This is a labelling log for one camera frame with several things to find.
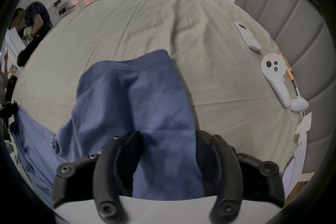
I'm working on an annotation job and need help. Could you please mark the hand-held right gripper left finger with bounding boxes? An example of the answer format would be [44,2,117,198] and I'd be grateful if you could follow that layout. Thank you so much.
[52,131,143,224]

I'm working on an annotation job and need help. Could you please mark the dark blue shirt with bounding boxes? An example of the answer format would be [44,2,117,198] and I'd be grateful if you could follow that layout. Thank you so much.
[9,49,206,208]

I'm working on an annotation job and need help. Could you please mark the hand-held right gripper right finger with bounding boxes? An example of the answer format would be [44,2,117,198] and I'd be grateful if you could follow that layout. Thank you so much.
[196,130,285,224]

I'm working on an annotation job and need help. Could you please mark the white hand controller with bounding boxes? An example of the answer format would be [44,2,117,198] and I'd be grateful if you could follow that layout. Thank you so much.
[261,53,309,113]

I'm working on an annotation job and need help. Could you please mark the grey padded headboard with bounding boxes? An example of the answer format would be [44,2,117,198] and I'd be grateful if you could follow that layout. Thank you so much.
[234,0,333,174]

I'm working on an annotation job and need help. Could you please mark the white crumpled paper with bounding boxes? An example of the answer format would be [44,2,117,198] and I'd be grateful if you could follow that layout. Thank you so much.
[294,112,313,145]

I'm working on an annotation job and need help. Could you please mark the white remote with coloured buttons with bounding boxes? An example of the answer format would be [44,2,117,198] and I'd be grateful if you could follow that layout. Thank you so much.
[234,21,262,52]

